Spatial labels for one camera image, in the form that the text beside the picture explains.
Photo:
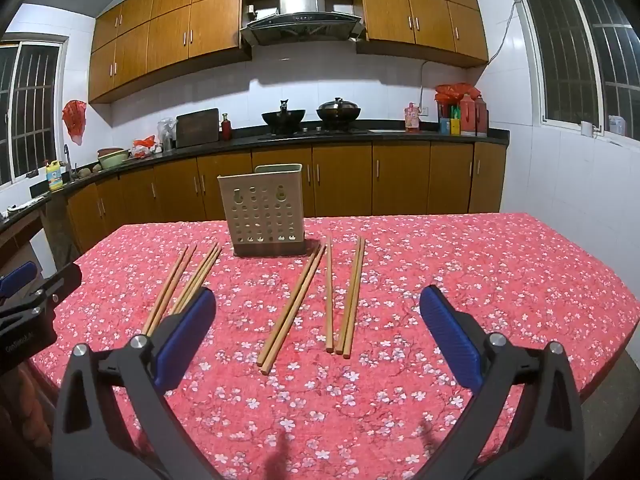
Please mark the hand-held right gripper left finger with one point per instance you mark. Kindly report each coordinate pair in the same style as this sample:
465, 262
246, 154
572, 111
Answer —
185, 335

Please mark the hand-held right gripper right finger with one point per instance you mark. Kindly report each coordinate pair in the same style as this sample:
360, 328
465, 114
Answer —
450, 335

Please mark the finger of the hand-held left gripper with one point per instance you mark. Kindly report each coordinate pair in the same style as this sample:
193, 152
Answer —
17, 277
65, 280

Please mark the beige perforated chopstick holder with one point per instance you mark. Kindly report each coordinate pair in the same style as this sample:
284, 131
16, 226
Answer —
260, 210

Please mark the red floral tablecloth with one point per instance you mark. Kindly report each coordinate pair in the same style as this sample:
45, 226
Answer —
450, 260

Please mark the yellow detergent bottle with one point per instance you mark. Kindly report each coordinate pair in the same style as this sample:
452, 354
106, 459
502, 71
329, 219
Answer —
54, 176

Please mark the metal faucet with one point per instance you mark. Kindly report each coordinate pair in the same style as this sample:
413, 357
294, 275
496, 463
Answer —
67, 157

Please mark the green basin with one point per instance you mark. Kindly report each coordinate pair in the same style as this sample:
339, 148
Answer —
114, 160

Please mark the red bag on counter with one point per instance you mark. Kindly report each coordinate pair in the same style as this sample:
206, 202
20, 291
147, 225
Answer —
144, 144

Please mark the hanging red plastic bag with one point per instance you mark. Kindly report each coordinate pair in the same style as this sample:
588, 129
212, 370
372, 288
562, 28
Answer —
74, 117

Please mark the wooden base cabinets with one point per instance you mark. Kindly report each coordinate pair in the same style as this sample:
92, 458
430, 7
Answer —
400, 180

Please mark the small barred window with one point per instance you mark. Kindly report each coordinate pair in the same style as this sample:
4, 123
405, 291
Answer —
30, 110

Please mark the clear plastic bag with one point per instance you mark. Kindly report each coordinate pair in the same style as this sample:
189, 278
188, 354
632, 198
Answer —
167, 132

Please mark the dark cutting board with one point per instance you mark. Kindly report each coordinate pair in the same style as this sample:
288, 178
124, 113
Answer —
197, 127

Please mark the black kitchen countertop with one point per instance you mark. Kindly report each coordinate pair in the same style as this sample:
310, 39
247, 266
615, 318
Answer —
250, 141

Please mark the yellow box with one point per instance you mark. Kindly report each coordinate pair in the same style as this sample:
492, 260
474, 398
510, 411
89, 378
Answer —
455, 126

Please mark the blue box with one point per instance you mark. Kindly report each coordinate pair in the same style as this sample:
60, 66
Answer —
444, 126

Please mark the red bottle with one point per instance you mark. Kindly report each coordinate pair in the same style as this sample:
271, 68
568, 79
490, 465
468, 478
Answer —
226, 129

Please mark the red thermos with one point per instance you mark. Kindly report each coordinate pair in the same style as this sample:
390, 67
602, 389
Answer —
481, 116
468, 116

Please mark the black wok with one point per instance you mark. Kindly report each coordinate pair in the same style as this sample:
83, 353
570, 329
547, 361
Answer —
282, 119

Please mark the gas stove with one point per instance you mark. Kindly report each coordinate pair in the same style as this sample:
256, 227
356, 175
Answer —
310, 132

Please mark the red bag over thermoses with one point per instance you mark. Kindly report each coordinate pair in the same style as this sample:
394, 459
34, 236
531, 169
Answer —
452, 92

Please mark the white cup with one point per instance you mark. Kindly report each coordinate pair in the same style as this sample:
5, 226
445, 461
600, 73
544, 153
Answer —
586, 128

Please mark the black pot with lid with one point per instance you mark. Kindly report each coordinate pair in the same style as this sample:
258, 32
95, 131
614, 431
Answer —
339, 110

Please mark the large barred window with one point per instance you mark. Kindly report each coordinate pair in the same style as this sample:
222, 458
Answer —
575, 50

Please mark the steel range hood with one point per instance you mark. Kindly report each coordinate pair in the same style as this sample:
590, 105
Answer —
300, 22

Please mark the wooden wall cabinets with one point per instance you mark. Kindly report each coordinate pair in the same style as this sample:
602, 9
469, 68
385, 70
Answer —
170, 35

